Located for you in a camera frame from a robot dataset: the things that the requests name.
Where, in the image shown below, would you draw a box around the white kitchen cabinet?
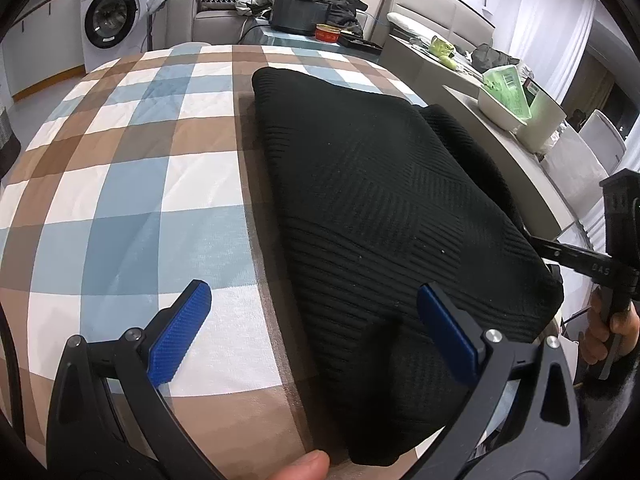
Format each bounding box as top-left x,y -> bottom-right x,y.
0,0 -> 86,101

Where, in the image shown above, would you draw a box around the white washing machine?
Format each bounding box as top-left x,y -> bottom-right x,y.
80,0 -> 157,73

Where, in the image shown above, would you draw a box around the black knit sweater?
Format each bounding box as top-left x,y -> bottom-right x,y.
251,66 -> 565,466

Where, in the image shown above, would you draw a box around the grey clothes pile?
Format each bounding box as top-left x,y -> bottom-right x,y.
472,44 -> 521,73

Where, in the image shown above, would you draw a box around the black kitchen appliance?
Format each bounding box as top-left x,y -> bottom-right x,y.
269,0 -> 333,36

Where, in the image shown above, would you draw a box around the white container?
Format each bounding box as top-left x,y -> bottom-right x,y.
477,82 -> 568,153

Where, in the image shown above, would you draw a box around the white pillow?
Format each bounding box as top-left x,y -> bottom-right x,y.
387,10 -> 436,38

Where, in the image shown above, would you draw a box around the green toy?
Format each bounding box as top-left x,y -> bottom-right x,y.
430,36 -> 458,71

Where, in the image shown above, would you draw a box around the grey green cloth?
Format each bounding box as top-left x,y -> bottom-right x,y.
235,0 -> 275,16

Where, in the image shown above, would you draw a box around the black tray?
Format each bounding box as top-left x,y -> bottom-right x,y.
340,31 -> 385,56

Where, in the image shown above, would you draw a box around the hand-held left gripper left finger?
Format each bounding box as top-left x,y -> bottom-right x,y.
46,280 -> 224,480

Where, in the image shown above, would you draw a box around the grey low cabinet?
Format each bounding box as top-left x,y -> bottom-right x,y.
382,35 -> 501,106

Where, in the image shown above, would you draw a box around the woven grey white basket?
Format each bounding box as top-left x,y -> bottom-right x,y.
0,107 -> 21,181

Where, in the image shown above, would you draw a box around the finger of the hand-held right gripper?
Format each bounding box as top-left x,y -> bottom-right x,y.
529,236 -> 613,282

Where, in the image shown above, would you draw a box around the teal covered table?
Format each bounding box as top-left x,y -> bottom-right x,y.
240,17 -> 383,63

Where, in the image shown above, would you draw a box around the grey sofa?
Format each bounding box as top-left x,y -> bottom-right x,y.
150,0 -> 281,53

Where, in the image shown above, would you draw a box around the person's left hand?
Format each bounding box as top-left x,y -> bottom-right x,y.
264,451 -> 330,480

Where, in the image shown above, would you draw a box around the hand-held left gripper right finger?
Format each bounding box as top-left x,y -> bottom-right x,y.
410,283 -> 582,480

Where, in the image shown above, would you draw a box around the checked blanket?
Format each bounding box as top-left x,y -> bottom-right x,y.
0,42 -> 436,480

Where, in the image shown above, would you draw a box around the person's right hand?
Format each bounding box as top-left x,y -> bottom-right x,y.
580,290 -> 640,376

